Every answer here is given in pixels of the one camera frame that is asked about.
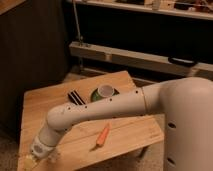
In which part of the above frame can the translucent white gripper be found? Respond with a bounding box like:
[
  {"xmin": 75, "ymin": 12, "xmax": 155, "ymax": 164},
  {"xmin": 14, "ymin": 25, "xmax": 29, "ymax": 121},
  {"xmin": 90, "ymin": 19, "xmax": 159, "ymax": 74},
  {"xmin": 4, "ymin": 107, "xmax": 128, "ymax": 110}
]
[{"xmin": 30, "ymin": 138, "xmax": 54, "ymax": 159}]

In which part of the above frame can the green bowl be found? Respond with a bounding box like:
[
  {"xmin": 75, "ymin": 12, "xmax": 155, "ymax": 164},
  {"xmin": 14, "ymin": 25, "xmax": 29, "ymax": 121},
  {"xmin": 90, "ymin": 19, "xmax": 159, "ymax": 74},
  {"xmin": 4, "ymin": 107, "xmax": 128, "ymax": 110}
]
[{"xmin": 90, "ymin": 85, "xmax": 119, "ymax": 102}]

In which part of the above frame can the black handle on rail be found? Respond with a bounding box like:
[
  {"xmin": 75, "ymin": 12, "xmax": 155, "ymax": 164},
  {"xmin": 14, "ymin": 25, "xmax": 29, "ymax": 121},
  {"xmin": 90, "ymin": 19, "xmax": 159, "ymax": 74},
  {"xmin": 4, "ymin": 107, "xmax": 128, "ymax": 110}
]
[{"xmin": 168, "ymin": 57, "xmax": 198, "ymax": 67}]

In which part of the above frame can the upper cluttered shelf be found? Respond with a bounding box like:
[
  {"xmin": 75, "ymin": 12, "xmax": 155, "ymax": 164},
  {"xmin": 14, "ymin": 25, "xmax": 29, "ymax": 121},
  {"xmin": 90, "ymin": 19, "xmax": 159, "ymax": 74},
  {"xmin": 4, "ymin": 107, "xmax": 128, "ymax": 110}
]
[{"xmin": 68, "ymin": 0, "xmax": 213, "ymax": 21}]

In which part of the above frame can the small clear bottle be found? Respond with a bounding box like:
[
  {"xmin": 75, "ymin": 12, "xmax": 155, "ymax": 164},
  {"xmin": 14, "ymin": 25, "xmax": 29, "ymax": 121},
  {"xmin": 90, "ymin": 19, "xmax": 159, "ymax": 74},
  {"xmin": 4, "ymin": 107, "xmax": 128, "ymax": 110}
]
[{"xmin": 23, "ymin": 149, "xmax": 60, "ymax": 171}]

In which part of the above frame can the white cup in bowl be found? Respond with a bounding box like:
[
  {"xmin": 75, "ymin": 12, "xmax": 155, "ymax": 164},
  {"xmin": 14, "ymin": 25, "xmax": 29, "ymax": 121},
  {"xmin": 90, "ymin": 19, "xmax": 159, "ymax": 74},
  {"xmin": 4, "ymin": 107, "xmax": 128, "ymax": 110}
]
[{"xmin": 97, "ymin": 85, "xmax": 114, "ymax": 98}]

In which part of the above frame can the black striped block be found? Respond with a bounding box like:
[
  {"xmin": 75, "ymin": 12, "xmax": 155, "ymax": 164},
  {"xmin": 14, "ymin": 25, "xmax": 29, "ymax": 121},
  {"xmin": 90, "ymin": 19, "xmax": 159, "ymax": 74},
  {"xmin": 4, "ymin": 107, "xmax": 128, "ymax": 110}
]
[{"xmin": 68, "ymin": 91, "xmax": 85, "ymax": 105}]

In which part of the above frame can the vertical metal pole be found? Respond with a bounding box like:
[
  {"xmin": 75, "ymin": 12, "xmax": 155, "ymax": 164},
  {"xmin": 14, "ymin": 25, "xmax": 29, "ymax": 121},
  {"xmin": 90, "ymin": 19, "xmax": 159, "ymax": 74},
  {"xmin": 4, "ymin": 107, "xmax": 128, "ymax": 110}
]
[{"xmin": 72, "ymin": 0, "xmax": 83, "ymax": 46}]

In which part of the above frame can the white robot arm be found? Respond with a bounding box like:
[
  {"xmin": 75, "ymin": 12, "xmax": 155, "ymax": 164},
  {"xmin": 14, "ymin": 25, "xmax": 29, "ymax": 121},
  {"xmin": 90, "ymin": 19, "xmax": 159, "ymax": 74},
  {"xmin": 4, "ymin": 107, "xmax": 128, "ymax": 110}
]
[{"xmin": 30, "ymin": 77, "xmax": 213, "ymax": 171}]

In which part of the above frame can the grey metal shelf rail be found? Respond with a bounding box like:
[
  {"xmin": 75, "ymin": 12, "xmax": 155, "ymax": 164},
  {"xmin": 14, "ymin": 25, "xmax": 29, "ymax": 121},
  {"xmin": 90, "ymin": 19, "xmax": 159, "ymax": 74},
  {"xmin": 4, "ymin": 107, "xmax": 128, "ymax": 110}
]
[{"xmin": 69, "ymin": 41, "xmax": 213, "ymax": 80}]

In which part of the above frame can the orange carrot toy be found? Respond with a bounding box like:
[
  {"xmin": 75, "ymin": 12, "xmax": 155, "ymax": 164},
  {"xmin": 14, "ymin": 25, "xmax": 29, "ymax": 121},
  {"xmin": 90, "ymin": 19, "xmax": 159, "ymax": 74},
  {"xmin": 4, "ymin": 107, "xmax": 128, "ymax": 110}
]
[{"xmin": 91, "ymin": 124, "xmax": 110, "ymax": 151}]

